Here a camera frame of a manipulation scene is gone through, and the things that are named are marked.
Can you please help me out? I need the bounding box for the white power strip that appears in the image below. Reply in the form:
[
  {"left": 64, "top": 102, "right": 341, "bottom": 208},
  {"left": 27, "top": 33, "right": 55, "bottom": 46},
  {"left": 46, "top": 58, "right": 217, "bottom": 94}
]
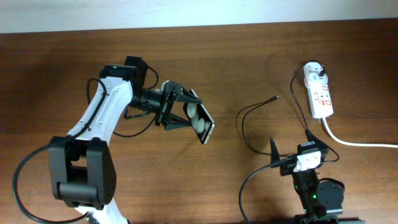
[{"left": 303, "top": 61, "right": 333, "bottom": 119}]

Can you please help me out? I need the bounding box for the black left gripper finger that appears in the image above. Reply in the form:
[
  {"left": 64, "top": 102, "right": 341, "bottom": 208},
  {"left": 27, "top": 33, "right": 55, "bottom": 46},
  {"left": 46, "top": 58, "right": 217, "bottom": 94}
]
[
  {"left": 164, "top": 113, "right": 191, "bottom": 131},
  {"left": 175, "top": 88, "right": 202, "bottom": 104}
]

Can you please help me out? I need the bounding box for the white power strip cord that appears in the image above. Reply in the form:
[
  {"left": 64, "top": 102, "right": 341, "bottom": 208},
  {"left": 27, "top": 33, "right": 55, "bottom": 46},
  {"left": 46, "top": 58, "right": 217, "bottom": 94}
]
[{"left": 320, "top": 116, "right": 398, "bottom": 149}]

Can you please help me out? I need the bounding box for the black usb charging cable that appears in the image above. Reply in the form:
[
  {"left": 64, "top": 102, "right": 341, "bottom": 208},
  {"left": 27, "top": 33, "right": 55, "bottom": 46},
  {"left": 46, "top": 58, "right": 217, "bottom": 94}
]
[{"left": 235, "top": 60, "right": 340, "bottom": 164}]

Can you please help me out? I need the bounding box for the black samsung galaxy phone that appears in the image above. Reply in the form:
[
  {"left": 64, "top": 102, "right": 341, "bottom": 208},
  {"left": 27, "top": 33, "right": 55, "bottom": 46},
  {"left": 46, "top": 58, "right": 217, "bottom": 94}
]
[{"left": 183, "top": 103, "right": 215, "bottom": 144}]

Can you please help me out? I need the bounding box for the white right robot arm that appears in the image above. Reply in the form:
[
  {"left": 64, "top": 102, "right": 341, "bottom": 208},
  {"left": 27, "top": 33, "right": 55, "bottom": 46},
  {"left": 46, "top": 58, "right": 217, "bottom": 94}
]
[{"left": 270, "top": 130, "right": 365, "bottom": 224}]

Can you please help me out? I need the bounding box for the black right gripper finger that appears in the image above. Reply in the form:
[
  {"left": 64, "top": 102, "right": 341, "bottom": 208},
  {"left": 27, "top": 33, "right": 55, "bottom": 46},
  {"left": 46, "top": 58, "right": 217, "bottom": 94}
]
[
  {"left": 305, "top": 129, "right": 328, "bottom": 150},
  {"left": 270, "top": 138, "right": 280, "bottom": 164}
]

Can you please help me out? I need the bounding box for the white usb charger adapter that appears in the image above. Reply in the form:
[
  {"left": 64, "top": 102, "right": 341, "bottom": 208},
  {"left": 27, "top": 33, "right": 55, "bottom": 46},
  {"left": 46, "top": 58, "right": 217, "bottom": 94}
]
[{"left": 304, "top": 70, "right": 328, "bottom": 88}]

